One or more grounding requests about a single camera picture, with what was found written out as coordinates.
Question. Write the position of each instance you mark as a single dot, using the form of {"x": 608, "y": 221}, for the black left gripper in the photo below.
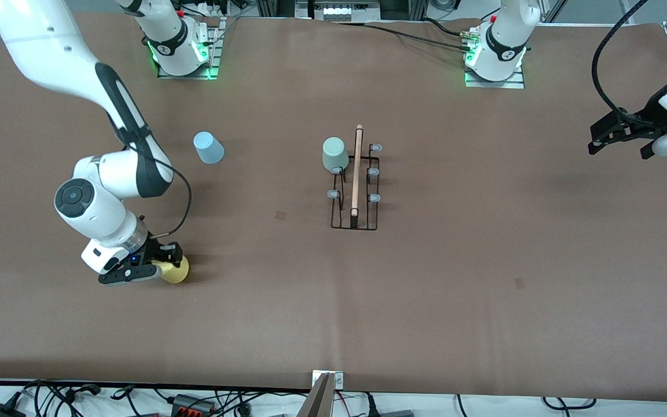
{"x": 645, "y": 119}

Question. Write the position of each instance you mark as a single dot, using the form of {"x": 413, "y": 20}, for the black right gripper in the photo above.
{"x": 153, "y": 249}

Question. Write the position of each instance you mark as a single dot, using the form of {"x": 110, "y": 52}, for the yellow cup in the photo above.
{"x": 178, "y": 274}

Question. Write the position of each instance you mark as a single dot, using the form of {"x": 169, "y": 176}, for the pale green cup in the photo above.
{"x": 333, "y": 153}

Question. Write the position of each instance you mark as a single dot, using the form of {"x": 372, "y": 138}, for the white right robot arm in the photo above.
{"x": 50, "y": 46}

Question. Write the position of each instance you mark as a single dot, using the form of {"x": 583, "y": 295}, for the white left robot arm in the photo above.
{"x": 504, "y": 46}

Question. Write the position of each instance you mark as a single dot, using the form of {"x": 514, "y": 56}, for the light blue cup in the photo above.
{"x": 211, "y": 150}

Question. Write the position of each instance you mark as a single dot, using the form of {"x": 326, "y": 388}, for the black orange connector block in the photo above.
{"x": 191, "y": 404}

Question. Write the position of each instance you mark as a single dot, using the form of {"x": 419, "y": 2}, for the grey metal bar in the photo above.
{"x": 317, "y": 402}

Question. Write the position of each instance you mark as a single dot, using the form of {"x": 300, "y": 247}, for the black power adapter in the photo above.
{"x": 0, "y": 411}

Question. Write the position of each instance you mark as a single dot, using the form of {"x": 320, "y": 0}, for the brown table mat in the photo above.
{"x": 426, "y": 318}

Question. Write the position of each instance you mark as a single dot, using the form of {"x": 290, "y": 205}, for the white socket strip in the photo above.
{"x": 337, "y": 11}

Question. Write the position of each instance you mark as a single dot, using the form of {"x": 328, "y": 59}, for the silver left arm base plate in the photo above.
{"x": 495, "y": 84}

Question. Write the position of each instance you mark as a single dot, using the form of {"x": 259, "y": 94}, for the silver metal bracket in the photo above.
{"x": 339, "y": 379}

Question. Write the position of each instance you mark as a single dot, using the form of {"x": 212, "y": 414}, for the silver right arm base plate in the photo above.
{"x": 213, "y": 46}

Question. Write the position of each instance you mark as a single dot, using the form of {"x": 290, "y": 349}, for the black metal frame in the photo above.
{"x": 304, "y": 8}

